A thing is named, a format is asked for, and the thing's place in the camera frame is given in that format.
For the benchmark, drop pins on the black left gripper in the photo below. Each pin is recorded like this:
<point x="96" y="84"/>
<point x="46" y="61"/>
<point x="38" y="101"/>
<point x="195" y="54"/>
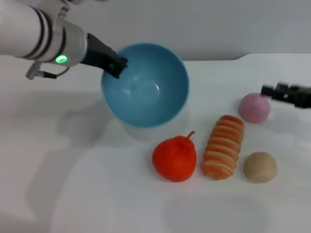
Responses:
<point x="97" y="53"/>

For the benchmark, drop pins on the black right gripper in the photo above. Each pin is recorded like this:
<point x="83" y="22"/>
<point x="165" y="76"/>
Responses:
<point x="302" y="95"/>

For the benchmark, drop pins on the blue bowl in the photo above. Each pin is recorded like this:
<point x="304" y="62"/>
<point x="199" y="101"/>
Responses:
<point x="150" y="97"/>

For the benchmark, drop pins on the orange fruit with stem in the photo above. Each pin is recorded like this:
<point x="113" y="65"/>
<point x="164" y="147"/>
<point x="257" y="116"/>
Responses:
<point x="175" y="160"/>

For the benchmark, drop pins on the pink round bun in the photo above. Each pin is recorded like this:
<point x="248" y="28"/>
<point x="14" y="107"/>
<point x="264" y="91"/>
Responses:
<point x="253" y="109"/>

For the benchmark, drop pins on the orange striped bread roll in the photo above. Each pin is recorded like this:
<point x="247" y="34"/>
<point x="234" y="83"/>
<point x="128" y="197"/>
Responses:
<point x="223" y="148"/>

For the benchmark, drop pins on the tan round bun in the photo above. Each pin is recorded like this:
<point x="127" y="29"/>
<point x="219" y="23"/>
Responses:
<point x="260" y="167"/>

